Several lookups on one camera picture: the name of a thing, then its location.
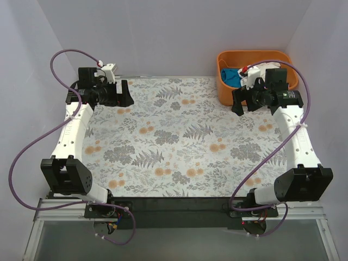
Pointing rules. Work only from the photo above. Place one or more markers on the orange plastic basket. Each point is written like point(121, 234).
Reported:
point(237, 59)

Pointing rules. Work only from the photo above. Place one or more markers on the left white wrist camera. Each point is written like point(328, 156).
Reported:
point(109, 72)

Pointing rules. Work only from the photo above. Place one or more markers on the floral table mat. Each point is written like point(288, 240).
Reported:
point(178, 140)

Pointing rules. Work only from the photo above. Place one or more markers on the blue t shirt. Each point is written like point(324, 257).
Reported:
point(231, 77)

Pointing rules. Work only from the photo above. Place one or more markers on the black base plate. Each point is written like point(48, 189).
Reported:
point(181, 212)

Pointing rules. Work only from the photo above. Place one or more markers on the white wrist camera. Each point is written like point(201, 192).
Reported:
point(249, 76)
point(109, 72)

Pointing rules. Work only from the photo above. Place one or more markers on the aluminium frame rail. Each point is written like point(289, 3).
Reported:
point(297, 211)

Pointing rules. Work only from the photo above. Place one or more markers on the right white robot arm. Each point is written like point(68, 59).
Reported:
point(305, 178)

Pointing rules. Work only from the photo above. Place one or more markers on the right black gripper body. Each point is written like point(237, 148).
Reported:
point(250, 97)

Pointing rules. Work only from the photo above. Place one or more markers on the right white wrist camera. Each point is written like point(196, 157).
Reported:
point(249, 76)

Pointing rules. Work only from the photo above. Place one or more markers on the white t shirt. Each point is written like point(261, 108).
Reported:
point(262, 67)

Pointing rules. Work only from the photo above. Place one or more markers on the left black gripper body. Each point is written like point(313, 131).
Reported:
point(118, 93)

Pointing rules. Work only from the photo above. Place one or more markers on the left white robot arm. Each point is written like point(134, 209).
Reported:
point(64, 171)

